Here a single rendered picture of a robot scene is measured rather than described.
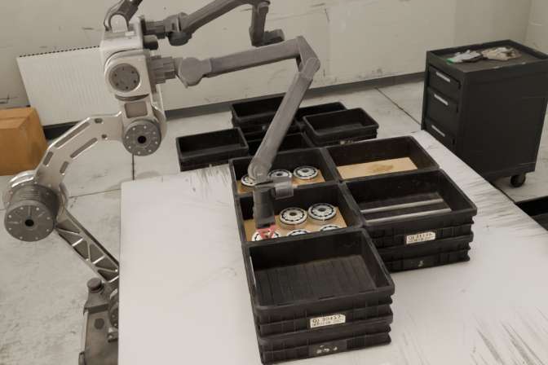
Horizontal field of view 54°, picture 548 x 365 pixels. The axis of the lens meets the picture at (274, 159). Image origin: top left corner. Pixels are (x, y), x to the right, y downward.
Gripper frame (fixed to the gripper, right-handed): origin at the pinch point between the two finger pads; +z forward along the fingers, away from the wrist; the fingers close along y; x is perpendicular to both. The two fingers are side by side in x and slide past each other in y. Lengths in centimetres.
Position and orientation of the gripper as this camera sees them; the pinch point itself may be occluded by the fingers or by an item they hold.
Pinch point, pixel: (266, 235)
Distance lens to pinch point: 182.2
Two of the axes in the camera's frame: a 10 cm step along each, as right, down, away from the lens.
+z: 0.7, 8.7, 4.9
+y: -1.5, -4.8, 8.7
